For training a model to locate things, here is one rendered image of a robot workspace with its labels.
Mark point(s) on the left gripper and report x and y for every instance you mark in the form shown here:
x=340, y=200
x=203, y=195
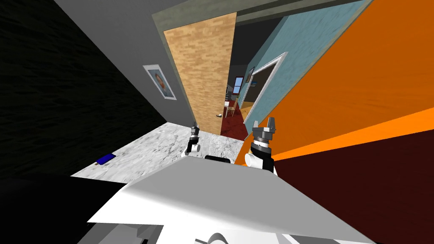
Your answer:
x=195, y=131

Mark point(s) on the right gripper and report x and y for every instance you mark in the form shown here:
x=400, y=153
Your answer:
x=263, y=133

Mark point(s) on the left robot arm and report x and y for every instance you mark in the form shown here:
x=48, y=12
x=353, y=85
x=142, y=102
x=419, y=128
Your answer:
x=192, y=147

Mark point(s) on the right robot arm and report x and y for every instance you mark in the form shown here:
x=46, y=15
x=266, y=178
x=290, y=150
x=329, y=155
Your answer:
x=260, y=159

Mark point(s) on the wooden chair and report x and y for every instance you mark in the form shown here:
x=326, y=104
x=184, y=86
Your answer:
x=233, y=106

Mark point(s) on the blue window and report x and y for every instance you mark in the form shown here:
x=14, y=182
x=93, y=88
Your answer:
x=238, y=85

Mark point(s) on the light wooden door leaf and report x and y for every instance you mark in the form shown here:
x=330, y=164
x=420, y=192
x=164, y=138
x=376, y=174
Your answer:
x=203, y=74

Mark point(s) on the white framed portrait picture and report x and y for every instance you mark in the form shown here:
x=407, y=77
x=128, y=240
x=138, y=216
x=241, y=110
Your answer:
x=160, y=82

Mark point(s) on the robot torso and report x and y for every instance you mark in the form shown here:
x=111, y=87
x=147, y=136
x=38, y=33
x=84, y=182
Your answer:
x=217, y=196

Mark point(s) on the blue flat box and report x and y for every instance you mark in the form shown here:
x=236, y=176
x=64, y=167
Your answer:
x=106, y=158

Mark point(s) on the dark framed wall picture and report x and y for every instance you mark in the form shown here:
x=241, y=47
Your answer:
x=250, y=74

